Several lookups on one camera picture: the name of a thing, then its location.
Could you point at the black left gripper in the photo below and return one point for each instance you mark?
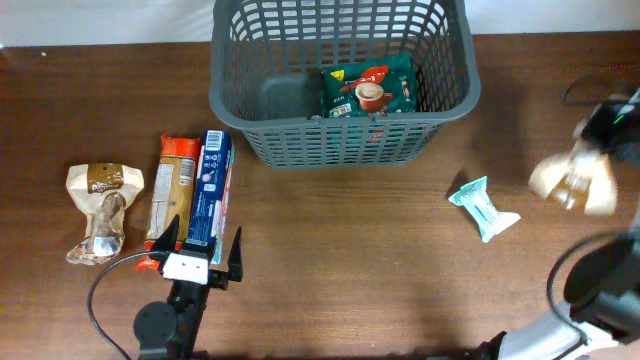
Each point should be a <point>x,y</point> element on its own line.
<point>235,266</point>

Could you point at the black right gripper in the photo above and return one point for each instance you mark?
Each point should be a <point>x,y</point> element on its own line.
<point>595,131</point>

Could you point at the beige chocolate snack pouch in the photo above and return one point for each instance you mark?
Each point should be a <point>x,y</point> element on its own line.
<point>581,179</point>

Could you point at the blue tissue pack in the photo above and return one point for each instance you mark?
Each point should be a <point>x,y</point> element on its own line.
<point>211,195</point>

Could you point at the orange biscuit packet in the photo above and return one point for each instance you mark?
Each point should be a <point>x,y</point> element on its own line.
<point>173,188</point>

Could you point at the beige brown snack pouch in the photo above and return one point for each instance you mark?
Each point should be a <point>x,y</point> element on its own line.
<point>102,192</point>

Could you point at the grey plastic basket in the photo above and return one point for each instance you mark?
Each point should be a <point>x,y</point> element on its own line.
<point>315,84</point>

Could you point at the green coffee sachet bag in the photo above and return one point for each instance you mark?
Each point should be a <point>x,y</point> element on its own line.
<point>373,88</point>

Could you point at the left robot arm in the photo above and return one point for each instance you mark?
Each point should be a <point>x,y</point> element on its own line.
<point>169,329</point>

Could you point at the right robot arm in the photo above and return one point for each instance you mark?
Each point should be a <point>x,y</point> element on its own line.
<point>593,288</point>

